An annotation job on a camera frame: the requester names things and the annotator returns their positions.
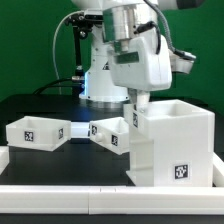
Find white left fence rail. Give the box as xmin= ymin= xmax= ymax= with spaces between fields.
xmin=0 ymin=146 xmax=9 ymax=175

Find white fence rail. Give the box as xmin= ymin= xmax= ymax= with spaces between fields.
xmin=0 ymin=146 xmax=9 ymax=175
xmin=0 ymin=185 xmax=224 ymax=215
xmin=213 ymin=153 xmax=224 ymax=187

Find white small drawer box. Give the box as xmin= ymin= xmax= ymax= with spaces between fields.
xmin=90 ymin=117 xmax=129 ymax=155

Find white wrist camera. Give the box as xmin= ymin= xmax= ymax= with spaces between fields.
xmin=169 ymin=51 xmax=196 ymax=74

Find white drawer cabinet frame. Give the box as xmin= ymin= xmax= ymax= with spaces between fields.
xmin=124 ymin=100 xmax=215 ymax=187

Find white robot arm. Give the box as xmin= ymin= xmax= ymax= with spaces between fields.
xmin=71 ymin=0 xmax=205 ymax=111

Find white right fence rail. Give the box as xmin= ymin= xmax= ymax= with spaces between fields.
xmin=213 ymin=153 xmax=224 ymax=187

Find white flat panel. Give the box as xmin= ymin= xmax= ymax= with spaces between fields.
xmin=71 ymin=122 xmax=89 ymax=138

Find white drawer with knob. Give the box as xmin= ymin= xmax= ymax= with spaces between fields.
xmin=6 ymin=116 xmax=71 ymax=152

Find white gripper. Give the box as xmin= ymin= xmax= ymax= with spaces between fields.
xmin=107 ymin=34 xmax=172 ymax=113

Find black camera on stand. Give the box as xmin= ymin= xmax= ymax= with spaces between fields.
xmin=65 ymin=11 xmax=103 ymax=81

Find white front fence rail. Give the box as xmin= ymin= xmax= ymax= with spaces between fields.
xmin=0 ymin=185 xmax=224 ymax=215

